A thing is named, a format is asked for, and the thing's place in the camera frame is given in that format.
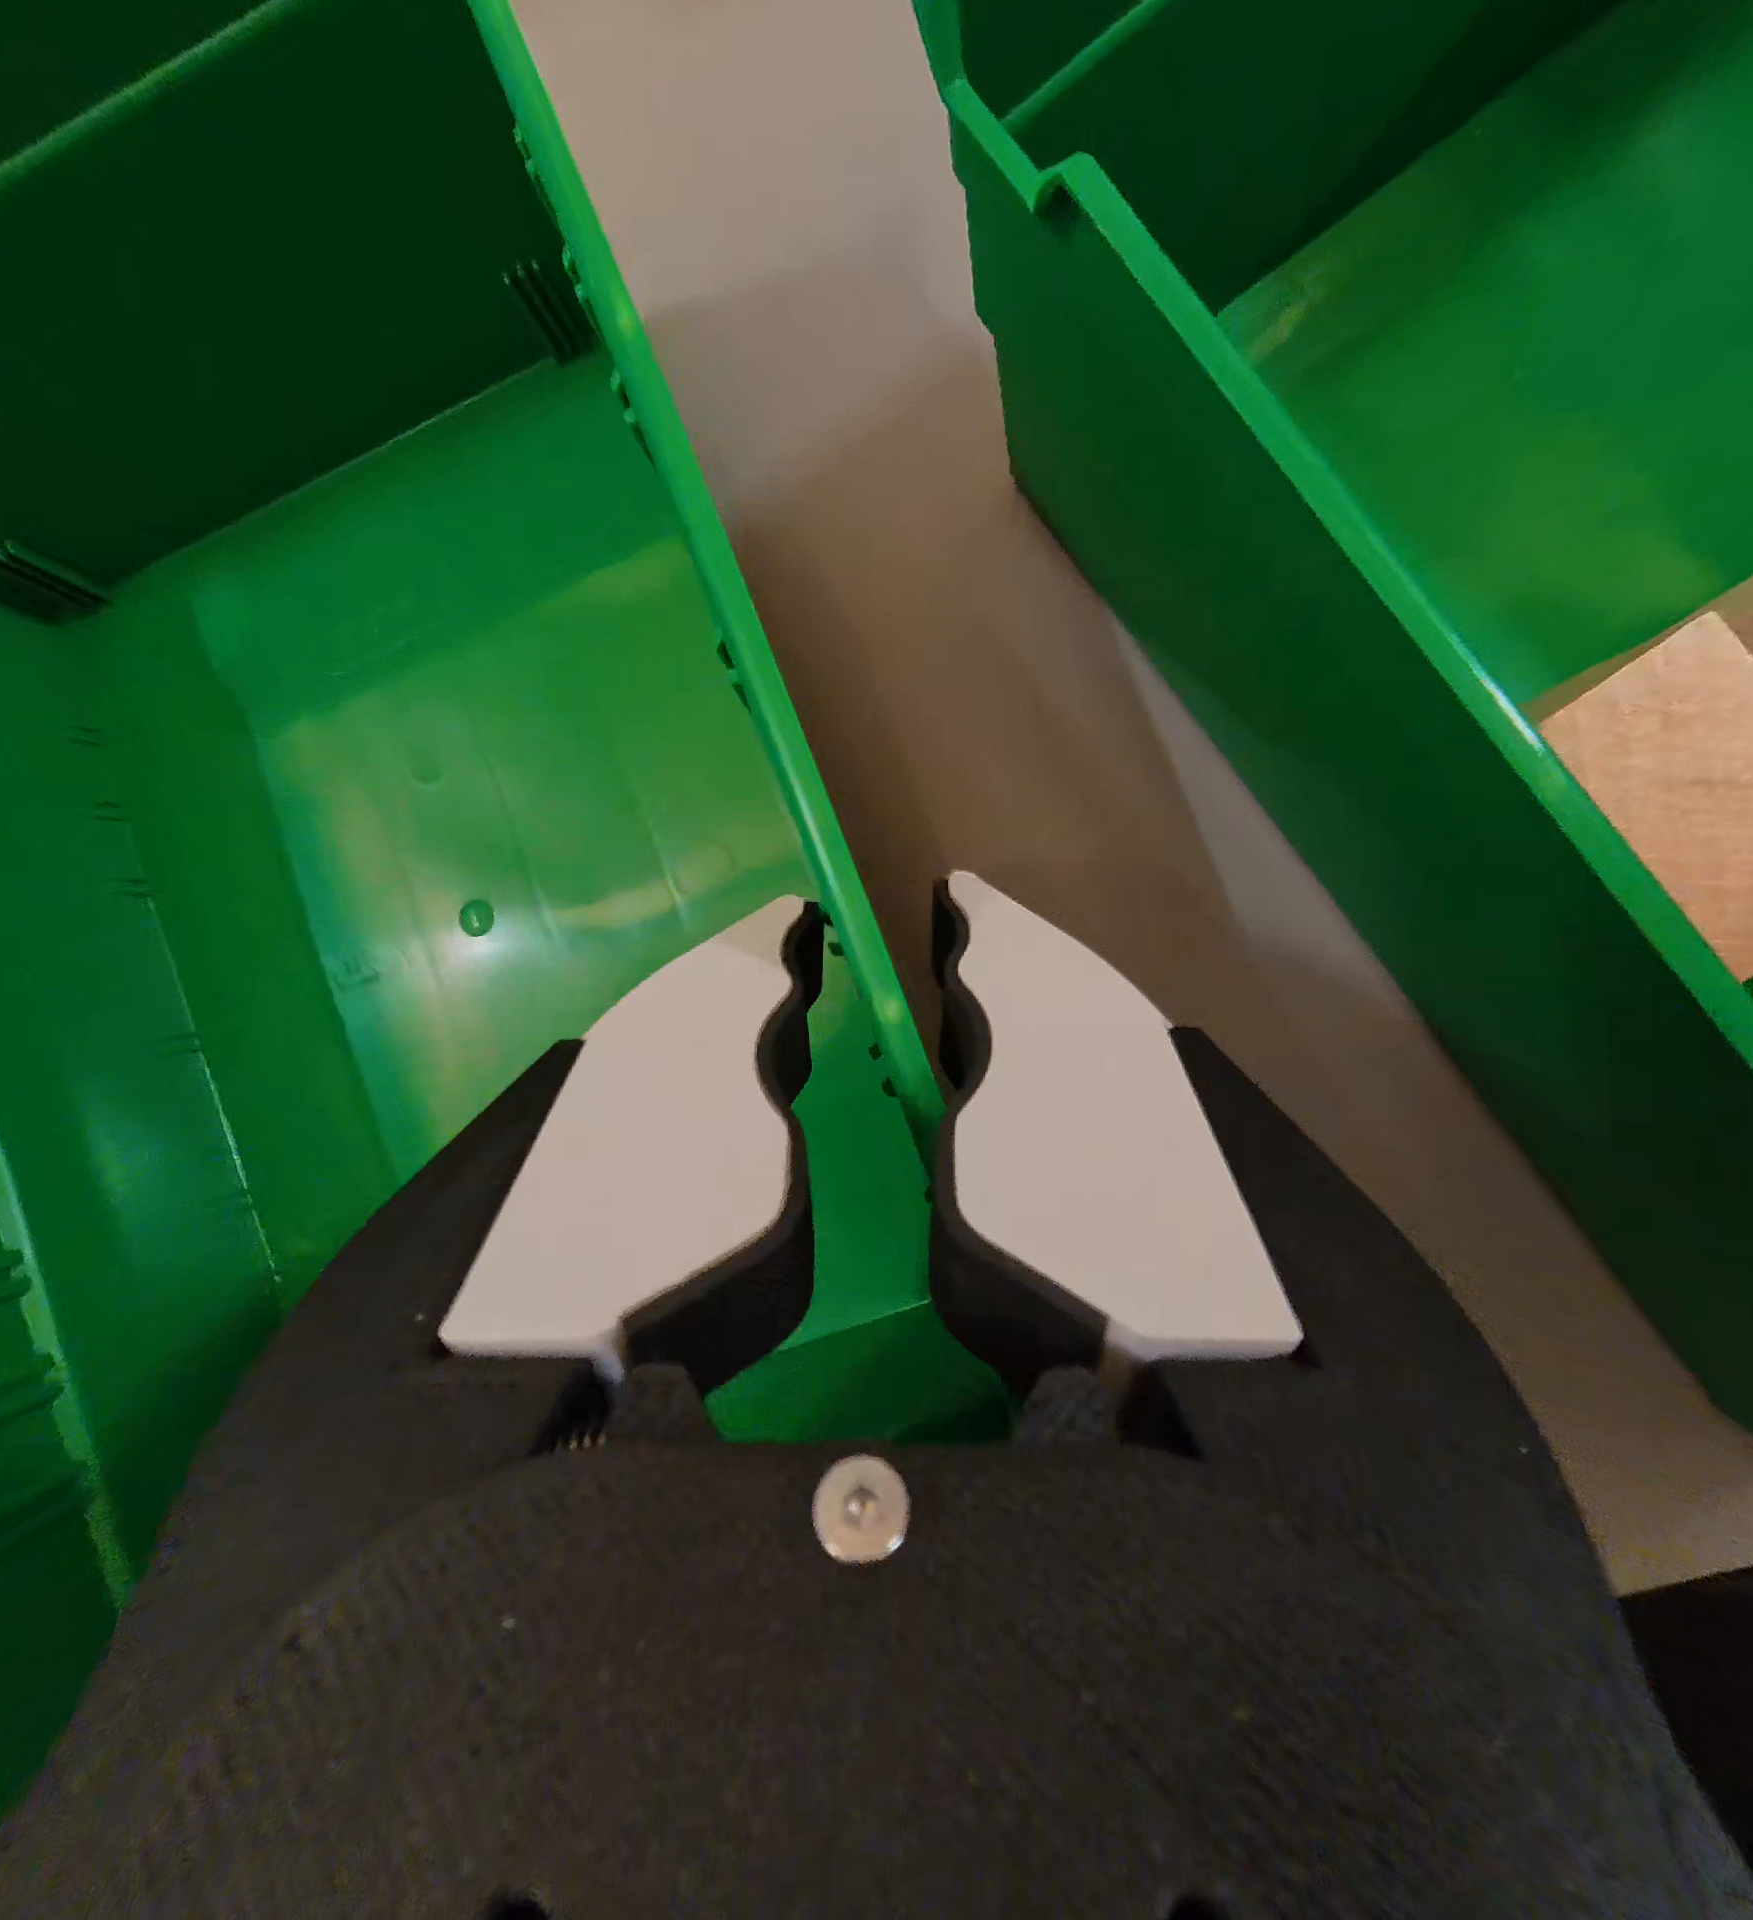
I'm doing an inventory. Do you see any green plastic bin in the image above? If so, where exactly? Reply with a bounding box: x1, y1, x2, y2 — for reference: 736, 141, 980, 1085
0, 0, 1025, 1853
910, 0, 1753, 1487

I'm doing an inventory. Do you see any grey desk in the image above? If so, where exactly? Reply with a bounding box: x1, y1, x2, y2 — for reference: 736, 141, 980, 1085
504, 0, 1753, 1596

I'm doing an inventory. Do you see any large wooden cube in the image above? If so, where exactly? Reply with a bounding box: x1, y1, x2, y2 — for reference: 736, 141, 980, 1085
1534, 543, 1753, 986

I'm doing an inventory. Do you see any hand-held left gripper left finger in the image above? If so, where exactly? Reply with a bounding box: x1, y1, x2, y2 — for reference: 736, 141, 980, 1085
438, 895, 827, 1392

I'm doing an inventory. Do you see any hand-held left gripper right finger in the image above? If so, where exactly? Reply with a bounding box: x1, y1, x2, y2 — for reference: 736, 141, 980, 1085
927, 873, 1306, 1392

